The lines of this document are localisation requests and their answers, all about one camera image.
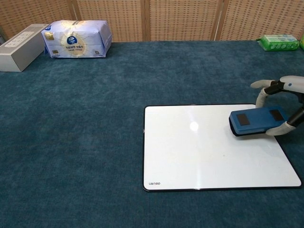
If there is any wooden woven folding screen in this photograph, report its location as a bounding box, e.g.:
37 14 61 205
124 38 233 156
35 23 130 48
0 0 304 43

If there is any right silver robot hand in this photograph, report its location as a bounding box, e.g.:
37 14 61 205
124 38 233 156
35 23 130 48
251 75 304 137

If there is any blue carpet table cover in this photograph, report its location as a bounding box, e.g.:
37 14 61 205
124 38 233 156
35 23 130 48
0 40 304 228

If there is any white purple tissue pack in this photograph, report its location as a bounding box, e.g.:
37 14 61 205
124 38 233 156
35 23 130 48
41 20 113 59

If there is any green wet wipes pack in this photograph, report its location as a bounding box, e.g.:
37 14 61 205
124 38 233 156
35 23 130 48
256 34 300 52

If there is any blue board eraser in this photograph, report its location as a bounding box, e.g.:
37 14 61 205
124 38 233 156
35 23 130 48
228 106 288 138

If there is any long grey power strip box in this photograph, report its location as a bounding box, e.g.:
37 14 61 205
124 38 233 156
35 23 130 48
0 23 49 73

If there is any white board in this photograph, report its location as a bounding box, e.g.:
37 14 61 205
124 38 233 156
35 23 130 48
142 103 302 192

